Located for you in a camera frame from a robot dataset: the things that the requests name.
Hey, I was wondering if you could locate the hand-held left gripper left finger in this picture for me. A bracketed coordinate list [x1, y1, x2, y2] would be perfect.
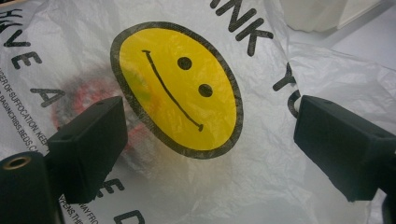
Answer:
[46, 95, 129, 205]

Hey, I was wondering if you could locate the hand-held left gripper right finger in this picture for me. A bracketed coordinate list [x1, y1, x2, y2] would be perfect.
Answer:
[293, 94, 396, 203]

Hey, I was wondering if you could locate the candy jar with red lid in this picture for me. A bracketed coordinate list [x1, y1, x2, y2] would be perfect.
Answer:
[51, 74, 152, 158]

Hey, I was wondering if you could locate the white smiley plastic bag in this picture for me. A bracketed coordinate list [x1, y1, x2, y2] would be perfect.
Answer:
[0, 0, 396, 224]

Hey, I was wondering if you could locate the wooden board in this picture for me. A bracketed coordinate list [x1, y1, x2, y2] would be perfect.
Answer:
[0, 0, 26, 7]

